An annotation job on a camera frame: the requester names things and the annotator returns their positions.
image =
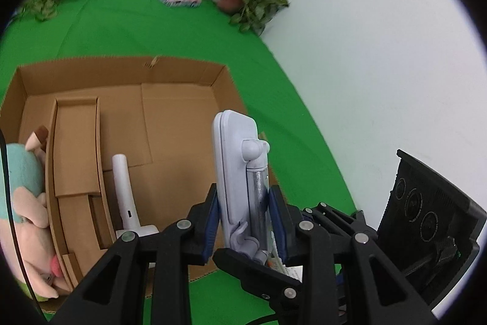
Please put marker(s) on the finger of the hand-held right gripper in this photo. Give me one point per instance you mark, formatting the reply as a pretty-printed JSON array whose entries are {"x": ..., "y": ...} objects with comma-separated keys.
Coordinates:
[
  {"x": 258, "y": 273},
  {"x": 342, "y": 220}
]

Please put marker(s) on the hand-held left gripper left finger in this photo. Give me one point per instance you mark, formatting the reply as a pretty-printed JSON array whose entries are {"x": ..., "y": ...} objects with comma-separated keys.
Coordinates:
[{"x": 211, "y": 229}]

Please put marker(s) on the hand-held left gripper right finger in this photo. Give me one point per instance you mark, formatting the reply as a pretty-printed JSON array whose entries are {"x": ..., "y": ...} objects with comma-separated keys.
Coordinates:
[{"x": 281, "y": 229}]

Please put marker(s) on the white labelled box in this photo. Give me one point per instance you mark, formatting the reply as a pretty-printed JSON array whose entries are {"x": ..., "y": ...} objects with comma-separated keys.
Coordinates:
[{"x": 293, "y": 273}]

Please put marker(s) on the white folding phone stand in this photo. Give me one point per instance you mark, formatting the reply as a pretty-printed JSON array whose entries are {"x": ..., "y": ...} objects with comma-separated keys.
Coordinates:
[{"x": 232, "y": 165}]

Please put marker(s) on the white handheld device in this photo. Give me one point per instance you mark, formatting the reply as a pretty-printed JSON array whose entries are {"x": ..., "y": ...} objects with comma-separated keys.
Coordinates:
[{"x": 125, "y": 191}]

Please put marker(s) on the large cardboard box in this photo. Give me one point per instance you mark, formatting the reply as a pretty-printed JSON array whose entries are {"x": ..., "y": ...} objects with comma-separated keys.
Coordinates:
[{"x": 171, "y": 119}]

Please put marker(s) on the small narrow cardboard box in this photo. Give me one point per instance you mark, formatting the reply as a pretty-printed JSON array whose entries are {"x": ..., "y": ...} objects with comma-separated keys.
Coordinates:
[{"x": 76, "y": 157}]

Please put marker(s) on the pink and teal plush toy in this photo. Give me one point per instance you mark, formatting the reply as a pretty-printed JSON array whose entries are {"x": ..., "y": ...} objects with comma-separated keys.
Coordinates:
[{"x": 26, "y": 203}]

